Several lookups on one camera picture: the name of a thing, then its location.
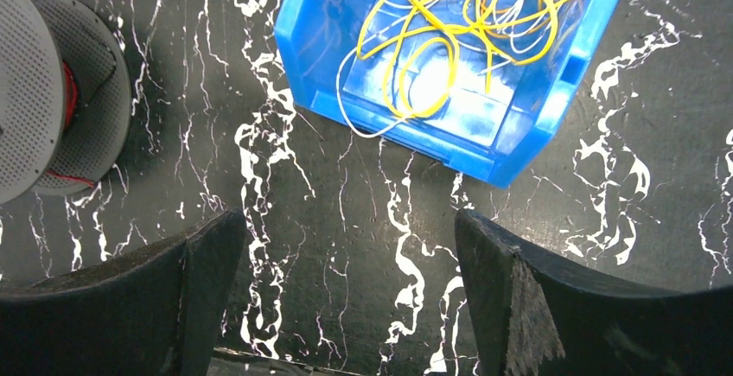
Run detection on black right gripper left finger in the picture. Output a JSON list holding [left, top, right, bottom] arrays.
[[1, 209, 246, 375]]

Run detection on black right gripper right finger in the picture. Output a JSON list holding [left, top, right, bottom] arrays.
[[455, 209, 732, 375]]

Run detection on blue plastic bin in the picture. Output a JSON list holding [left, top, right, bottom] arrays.
[[275, 0, 619, 188]]

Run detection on grey filament spool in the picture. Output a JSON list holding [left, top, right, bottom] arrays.
[[1, 0, 132, 202]]

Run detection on red thin wire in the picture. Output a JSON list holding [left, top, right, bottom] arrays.
[[45, 61, 99, 188]]

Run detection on yellow wire bundle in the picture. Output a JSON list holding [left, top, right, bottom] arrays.
[[335, 0, 579, 140]]

